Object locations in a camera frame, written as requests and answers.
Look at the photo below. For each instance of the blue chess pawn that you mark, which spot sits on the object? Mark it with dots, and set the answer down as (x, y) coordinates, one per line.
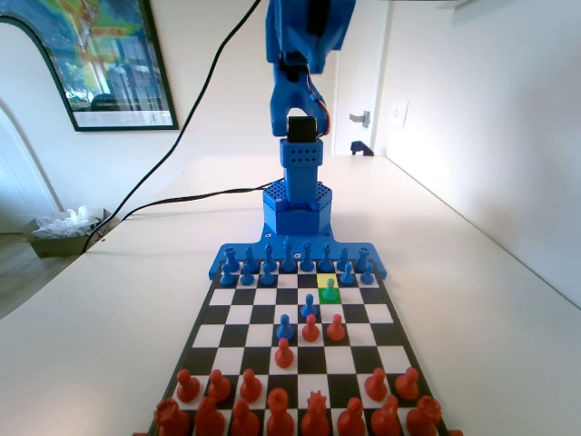
(266, 277)
(285, 329)
(309, 308)
(347, 276)
(330, 293)
(226, 278)
(367, 276)
(246, 277)

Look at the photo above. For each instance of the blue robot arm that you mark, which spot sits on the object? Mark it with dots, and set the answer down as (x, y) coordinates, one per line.
(302, 181)

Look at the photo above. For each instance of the blue chess king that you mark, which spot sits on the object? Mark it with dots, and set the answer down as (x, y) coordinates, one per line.
(288, 259)

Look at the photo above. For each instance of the blue chess queen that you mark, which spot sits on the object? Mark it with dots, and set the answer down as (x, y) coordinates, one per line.
(307, 260)

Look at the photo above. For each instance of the blue chess bishop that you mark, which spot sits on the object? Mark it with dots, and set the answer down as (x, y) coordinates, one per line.
(325, 260)
(269, 258)

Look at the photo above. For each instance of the blue chess knight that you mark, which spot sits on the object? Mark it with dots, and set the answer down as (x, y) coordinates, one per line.
(343, 256)
(250, 258)

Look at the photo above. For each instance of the red chess pawn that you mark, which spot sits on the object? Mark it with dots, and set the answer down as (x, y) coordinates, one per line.
(250, 390)
(284, 356)
(335, 330)
(187, 389)
(407, 388)
(219, 389)
(376, 388)
(310, 330)

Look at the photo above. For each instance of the black and white chessboard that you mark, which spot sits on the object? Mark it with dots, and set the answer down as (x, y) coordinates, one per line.
(240, 336)

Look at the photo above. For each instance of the red chess queen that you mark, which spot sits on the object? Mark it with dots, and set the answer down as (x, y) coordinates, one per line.
(315, 420)

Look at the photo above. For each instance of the red chess bishop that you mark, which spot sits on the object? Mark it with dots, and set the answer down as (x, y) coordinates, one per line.
(245, 422)
(351, 422)

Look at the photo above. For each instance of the red chess rook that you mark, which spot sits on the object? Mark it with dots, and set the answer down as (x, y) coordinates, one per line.
(171, 420)
(424, 418)

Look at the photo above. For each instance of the small blue object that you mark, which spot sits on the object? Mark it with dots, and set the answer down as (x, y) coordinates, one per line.
(358, 147)

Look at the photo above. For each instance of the white door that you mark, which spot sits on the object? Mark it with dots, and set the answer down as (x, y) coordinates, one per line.
(358, 68)

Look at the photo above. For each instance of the white plastic bags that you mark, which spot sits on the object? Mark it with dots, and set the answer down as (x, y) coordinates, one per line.
(68, 222)

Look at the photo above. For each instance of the cardboard box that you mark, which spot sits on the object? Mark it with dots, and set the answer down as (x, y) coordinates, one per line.
(54, 247)

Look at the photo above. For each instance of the black framed poster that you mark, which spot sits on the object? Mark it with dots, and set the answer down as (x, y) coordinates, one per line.
(113, 54)

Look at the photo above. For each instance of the blue arm base plate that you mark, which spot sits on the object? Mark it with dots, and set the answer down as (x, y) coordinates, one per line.
(274, 240)

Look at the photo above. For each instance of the white light switch plate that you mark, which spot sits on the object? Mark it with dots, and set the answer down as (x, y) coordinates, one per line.
(400, 115)

